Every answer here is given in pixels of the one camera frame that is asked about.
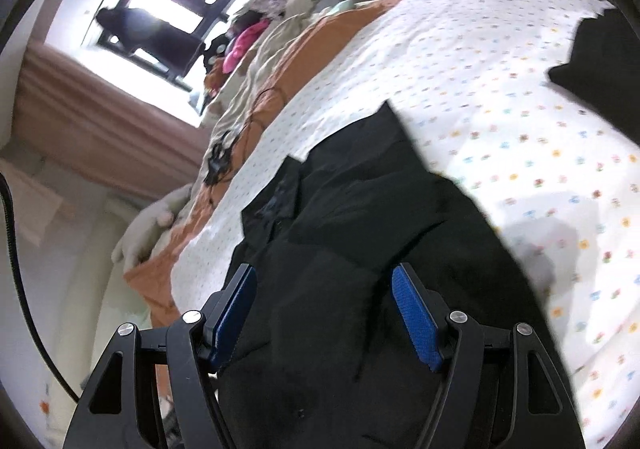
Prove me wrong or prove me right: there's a hanging dark coat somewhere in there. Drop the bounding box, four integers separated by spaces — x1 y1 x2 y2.
96 8 205 76

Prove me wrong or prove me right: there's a black button-up jacket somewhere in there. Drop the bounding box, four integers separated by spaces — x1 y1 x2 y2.
217 6 640 449

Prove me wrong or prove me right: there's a white floral bed sheet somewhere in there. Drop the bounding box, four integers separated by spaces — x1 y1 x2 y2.
171 0 639 448

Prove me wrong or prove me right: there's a pink garment on sill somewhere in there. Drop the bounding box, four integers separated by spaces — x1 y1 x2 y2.
222 18 271 74

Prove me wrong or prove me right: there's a beige crumpled blanket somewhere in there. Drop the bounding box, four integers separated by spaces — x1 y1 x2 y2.
201 13 321 151

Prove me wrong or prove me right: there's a black plush with eyes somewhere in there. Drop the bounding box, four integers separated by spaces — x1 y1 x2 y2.
203 33 231 70

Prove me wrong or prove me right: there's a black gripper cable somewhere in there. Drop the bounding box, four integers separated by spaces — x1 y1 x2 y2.
0 171 82 404

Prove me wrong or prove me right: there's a black tangled cable on bed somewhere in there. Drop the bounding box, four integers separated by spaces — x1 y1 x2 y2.
202 87 289 188

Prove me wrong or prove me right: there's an orange-brown duvet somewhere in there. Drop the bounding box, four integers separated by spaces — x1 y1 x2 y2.
124 0 401 328

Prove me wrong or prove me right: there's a grey plush toy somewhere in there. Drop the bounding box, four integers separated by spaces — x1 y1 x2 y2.
111 183 193 273

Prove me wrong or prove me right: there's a cream padded headboard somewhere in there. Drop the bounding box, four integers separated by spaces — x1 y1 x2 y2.
44 193 151 430

